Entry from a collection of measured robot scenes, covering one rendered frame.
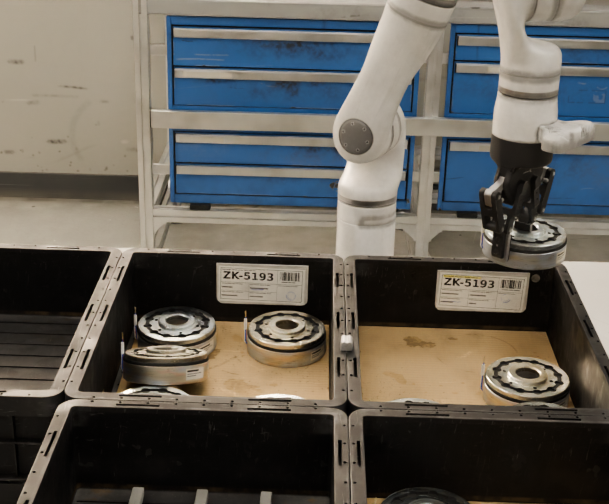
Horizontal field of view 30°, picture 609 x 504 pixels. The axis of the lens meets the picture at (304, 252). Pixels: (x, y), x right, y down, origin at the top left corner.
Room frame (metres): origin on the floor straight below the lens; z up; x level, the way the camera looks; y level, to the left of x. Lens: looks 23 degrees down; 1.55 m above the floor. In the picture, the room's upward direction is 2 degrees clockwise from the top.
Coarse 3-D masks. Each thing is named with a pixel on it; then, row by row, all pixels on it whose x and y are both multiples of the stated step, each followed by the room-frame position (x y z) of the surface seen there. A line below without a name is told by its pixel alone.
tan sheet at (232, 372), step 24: (216, 336) 1.36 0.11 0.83; (240, 336) 1.36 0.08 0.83; (216, 360) 1.29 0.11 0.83; (240, 360) 1.29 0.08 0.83; (120, 384) 1.22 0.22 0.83; (144, 384) 1.23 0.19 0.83; (192, 384) 1.23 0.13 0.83; (216, 384) 1.23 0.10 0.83; (240, 384) 1.23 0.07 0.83; (264, 384) 1.23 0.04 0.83; (288, 384) 1.24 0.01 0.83; (312, 384) 1.24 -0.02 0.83
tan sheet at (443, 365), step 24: (360, 336) 1.37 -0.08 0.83; (384, 336) 1.37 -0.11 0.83; (408, 336) 1.37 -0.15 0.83; (432, 336) 1.38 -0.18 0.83; (456, 336) 1.38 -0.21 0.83; (480, 336) 1.38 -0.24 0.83; (504, 336) 1.38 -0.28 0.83; (528, 336) 1.38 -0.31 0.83; (360, 360) 1.30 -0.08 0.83; (384, 360) 1.30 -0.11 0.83; (408, 360) 1.31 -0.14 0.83; (432, 360) 1.31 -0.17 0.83; (456, 360) 1.31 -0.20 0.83; (480, 360) 1.31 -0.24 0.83; (552, 360) 1.32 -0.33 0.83; (384, 384) 1.24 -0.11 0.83; (408, 384) 1.24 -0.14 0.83; (432, 384) 1.24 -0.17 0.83; (456, 384) 1.25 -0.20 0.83
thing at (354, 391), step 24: (408, 264) 1.40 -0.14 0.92; (432, 264) 1.40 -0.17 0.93; (456, 264) 1.40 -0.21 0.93; (480, 264) 1.40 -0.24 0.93; (576, 312) 1.26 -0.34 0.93; (600, 360) 1.14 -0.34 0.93; (360, 384) 1.07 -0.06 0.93; (360, 408) 1.02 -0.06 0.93; (384, 408) 1.02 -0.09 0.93; (408, 408) 1.02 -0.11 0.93; (432, 408) 1.02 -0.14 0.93; (456, 408) 1.02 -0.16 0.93; (480, 408) 1.02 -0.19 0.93; (504, 408) 1.03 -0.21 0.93; (528, 408) 1.03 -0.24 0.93; (552, 408) 1.03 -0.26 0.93; (576, 408) 1.03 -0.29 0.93
